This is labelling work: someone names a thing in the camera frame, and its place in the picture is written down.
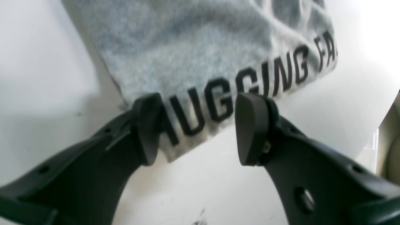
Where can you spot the image-right left gripper right finger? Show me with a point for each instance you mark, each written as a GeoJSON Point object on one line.
{"type": "Point", "coordinates": [316, 184]}

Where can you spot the grey t-shirt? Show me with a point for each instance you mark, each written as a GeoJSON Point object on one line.
{"type": "Point", "coordinates": [199, 54]}

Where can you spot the image-right left gripper left finger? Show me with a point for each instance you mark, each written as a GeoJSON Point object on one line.
{"type": "Point", "coordinates": [82, 185]}

